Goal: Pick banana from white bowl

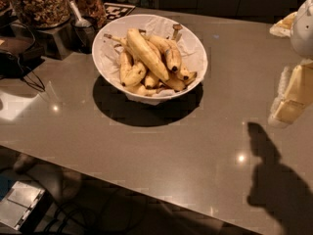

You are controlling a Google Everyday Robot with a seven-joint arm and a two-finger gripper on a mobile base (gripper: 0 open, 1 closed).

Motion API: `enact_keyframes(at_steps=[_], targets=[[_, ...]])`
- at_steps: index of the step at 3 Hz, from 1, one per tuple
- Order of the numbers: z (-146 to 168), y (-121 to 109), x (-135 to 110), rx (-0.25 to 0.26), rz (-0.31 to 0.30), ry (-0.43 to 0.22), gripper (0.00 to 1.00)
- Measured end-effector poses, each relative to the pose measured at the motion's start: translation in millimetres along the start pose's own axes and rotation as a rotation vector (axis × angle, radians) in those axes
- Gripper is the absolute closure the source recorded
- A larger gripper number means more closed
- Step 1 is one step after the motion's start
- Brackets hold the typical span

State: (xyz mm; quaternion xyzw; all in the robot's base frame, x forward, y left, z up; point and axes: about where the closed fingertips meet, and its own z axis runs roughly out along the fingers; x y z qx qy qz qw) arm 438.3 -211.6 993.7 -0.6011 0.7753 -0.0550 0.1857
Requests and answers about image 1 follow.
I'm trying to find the black white fiducial marker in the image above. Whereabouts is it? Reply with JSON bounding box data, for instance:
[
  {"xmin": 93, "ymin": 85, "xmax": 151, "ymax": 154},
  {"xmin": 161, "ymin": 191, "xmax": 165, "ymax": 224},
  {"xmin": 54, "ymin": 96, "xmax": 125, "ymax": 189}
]
[{"xmin": 105, "ymin": 3, "xmax": 135, "ymax": 21}]

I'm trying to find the glass jar of nuts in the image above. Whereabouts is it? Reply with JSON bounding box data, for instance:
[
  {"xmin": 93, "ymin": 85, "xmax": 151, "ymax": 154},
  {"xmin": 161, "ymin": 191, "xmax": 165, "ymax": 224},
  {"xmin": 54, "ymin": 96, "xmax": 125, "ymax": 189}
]
[{"xmin": 11, "ymin": 0, "xmax": 70, "ymax": 29}]

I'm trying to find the bottom front banana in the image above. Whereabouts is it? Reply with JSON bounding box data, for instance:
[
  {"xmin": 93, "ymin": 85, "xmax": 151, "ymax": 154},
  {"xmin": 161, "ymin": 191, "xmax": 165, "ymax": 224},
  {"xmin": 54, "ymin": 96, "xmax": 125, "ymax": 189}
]
[{"xmin": 125, "ymin": 83, "xmax": 158, "ymax": 96}]

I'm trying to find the steel jar stand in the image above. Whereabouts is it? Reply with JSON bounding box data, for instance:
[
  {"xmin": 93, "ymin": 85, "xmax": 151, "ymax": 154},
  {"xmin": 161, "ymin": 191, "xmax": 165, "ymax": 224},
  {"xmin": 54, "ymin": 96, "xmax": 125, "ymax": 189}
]
[{"xmin": 33, "ymin": 23, "xmax": 72, "ymax": 60}]

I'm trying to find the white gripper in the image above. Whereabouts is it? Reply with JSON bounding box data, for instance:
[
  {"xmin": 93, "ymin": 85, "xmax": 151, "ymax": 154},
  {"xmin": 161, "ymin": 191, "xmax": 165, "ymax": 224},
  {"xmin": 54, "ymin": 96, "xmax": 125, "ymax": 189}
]
[{"xmin": 268, "ymin": 0, "xmax": 313, "ymax": 128}]

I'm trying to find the large top banana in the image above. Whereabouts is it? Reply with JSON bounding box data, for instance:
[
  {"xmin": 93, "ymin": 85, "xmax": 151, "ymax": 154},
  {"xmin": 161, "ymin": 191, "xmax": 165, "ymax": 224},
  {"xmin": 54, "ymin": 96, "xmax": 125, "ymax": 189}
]
[{"xmin": 126, "ymin": 28, "xmax": 169, "ymax": 81}]

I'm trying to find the lower right banana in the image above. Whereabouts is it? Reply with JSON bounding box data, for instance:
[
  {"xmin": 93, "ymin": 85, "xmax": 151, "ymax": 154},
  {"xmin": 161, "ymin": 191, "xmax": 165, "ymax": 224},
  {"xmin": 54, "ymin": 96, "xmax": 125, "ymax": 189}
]
[{"xmin": 164, "ymin": 72, "xmax": 186, "ymax": 91}]

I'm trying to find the left lower banana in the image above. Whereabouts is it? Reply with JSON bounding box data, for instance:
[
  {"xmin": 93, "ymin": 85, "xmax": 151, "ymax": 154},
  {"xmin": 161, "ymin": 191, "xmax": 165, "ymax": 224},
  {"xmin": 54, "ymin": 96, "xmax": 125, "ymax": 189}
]
[{"xmin": 121, "ymin": 62, "xmax": 147, "ymax": 87}]

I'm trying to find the white bowl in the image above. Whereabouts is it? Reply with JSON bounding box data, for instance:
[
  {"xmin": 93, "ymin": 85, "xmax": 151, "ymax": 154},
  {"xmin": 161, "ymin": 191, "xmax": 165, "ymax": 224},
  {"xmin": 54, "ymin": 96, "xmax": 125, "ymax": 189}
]
[{"xmin": 91, "ymin": 14, "xmax": 208, "ymax": 107}]

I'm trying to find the spotted banana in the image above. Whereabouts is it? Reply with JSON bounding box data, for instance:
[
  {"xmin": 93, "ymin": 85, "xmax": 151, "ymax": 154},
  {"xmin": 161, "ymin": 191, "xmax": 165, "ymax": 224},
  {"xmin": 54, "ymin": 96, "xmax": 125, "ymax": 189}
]
[{"xmin": 148, "ymin": 35, "xmax": 182, "ymax": 72}]

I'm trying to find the metal box on floor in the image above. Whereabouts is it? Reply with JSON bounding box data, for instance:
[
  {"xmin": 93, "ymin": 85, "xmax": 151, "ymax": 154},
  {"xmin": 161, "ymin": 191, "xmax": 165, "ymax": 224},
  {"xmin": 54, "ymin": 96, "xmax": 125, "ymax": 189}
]
[{"xmin": 0, "ymin": 181, "xmax": 46, "ymax": 232}]

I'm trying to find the far right banana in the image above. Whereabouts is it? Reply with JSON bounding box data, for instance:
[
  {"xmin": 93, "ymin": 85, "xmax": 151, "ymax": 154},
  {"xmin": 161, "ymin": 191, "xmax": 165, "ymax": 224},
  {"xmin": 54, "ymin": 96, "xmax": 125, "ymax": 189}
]
[{"xmin": 176, "ymin": 64, "xmax": 197, "ymax": 85}]

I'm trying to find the glass jar of granola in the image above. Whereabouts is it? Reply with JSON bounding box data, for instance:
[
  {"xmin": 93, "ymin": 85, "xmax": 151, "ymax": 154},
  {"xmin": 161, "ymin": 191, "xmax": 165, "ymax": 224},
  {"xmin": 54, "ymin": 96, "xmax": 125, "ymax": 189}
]
[{"xmin": 75, "ymin": 0, "xmax": 107, "ymax": 28}]

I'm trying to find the white plastic scoop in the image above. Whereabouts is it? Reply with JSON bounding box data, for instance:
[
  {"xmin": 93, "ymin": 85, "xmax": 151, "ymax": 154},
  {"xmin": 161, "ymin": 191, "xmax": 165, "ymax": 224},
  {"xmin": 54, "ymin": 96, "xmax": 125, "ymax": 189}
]
[{"xmin": 67, "ymin": 0, "xmax": 91, "ymax": 27}]

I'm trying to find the small middle banana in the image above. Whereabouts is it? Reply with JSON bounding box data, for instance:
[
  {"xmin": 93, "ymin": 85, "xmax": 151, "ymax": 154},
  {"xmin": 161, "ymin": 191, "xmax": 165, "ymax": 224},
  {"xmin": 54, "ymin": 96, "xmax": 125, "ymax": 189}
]
[{"xmin": 144, "ymin": 71, "xmax": 158, "ymax": 89}]

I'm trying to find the dark scoop holder cup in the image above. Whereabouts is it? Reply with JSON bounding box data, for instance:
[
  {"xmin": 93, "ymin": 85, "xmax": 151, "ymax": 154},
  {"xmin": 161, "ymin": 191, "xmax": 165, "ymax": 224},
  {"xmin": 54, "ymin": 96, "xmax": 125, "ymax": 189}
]
[{"xmin": 70, "ymin": 17, "xmax": 96, "ymax": 54}]

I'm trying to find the left curved banana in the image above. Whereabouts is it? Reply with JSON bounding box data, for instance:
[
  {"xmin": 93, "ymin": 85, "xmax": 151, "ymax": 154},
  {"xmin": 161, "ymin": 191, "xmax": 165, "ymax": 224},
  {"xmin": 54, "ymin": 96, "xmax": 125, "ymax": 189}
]
[{"xmin": 119, "ymin": 50, "xmax": 132, "ymax": 86}]

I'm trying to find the black device with cable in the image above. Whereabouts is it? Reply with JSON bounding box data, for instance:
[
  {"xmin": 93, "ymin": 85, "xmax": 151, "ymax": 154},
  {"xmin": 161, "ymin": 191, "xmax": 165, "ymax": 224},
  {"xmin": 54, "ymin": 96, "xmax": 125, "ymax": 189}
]
[{"xmin": 0, "ymin": 23, "xmax": 45, "ymax": 92}]

